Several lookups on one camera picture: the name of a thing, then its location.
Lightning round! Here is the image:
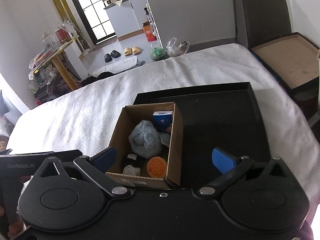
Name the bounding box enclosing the white soft item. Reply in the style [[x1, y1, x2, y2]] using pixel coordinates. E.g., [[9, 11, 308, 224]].
[[123, 165, 141, 176]]

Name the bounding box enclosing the black white soft cube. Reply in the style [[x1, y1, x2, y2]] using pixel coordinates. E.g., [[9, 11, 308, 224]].
[[121, 153, 144, 168]]

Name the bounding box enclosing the grey fluffy plush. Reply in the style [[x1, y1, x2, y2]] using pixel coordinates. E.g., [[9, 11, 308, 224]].
[[129, 120, 162, 159]]

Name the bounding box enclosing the plush hamburger toy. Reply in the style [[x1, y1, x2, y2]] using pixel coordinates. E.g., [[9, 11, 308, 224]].
[[147, 157, 167, 179]]

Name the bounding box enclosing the blue-grey scrunchie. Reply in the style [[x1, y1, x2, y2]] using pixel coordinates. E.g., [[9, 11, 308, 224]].
[[158, 132, 171, 147]]

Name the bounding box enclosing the white fluffy blanket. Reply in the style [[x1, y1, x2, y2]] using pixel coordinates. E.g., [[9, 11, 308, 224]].
[[7, 43, 319, 205]]

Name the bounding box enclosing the black shallow tray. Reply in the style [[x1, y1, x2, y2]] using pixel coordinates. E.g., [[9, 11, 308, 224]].
[[134, 82, 271, 188]]

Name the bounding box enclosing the brown cardboard box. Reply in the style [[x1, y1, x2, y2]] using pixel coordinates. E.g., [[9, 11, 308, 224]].
[[106, 102, 183, 189]]

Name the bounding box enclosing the blue tissue pack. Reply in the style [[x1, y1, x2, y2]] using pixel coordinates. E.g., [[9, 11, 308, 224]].
[[152, 111, 173, 131]]

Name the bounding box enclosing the dark clothing pile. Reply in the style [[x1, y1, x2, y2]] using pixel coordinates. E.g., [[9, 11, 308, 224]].
[[81, 72, 115, 87]]

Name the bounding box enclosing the white floor mat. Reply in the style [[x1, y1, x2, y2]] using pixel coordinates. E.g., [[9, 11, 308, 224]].
[[92, 56, 146, 77]]

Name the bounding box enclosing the left black slipper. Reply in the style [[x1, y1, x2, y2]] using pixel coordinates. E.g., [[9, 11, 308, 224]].
[[104, 54, 113, 63]]

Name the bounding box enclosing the black slipper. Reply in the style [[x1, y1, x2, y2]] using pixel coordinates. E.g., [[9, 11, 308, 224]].
[[110, 50, 121, 59], [104, 54, 113, 63]]

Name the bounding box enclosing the right black slipper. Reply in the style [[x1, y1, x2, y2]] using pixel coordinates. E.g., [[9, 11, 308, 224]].
[[110, 50, 121, 59]]

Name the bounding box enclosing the round gold-rimmed table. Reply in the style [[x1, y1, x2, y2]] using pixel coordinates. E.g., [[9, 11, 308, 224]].
[[28, 35, 79, 90]]

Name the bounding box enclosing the left yellow slipper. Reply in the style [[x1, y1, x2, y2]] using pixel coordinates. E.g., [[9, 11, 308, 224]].
[[124, 47, 132, 56]]

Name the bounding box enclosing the yellow slipper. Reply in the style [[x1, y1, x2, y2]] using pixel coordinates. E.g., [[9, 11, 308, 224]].
[[132, 46, 142, 55], [124, 47, 132, 56]]

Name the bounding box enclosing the right yellow slipper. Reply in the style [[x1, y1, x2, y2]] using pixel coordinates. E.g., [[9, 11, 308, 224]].
[[132, 46, 142, 55]]

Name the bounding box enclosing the brown framed board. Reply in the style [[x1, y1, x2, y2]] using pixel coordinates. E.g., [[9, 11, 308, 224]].
[[250, 33, 319, 93]]

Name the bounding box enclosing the glass jar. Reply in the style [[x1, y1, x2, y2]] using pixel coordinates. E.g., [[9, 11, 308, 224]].
[[42, 32, 57, 50]]

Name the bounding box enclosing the green plastic bag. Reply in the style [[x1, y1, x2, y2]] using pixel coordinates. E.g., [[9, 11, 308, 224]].
[[150, 46, 167, 61]]

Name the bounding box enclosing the clear plastic bag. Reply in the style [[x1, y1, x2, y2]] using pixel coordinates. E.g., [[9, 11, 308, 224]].
[[166, 37, 190, 57]]

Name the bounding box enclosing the red tin box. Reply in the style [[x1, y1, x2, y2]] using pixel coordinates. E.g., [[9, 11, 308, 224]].
[[55, 28, 71, 44]]

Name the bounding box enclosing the orange cardboard box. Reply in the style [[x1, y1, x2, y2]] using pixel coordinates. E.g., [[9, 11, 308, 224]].
[[143, 22, 157, 42]]

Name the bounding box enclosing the white kitchen cabinet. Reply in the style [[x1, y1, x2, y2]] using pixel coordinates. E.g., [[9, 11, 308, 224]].
[[105, 0, 147, 41]]

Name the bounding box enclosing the dark upholstered panel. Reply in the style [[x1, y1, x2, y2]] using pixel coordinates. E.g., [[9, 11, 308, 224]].
[[235, 0, 292, 48]]

